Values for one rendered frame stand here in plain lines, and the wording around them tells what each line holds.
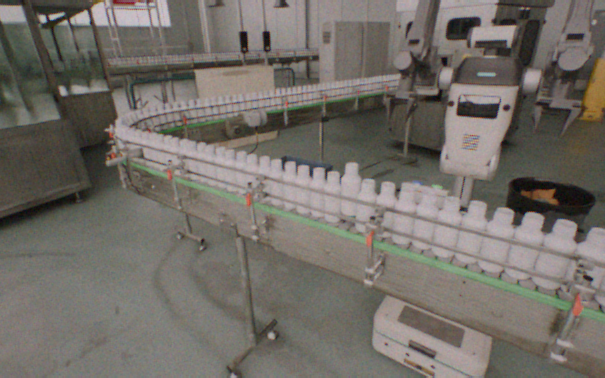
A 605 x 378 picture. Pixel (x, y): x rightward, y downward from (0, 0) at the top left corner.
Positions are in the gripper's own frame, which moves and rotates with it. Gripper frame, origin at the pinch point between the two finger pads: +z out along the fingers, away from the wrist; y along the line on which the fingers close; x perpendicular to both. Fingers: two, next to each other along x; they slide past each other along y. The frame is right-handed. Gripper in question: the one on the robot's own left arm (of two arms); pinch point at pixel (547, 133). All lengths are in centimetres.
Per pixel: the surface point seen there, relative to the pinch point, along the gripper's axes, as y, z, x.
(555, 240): 4.2, 29.9, -22.2
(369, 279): -34, 55, -16
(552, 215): 30, 11, 125
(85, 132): -562, 49, 176
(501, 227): -6.2, 30.3, -22.1
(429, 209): -22.9, 30.5, -20.1
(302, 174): -64, 30, -18
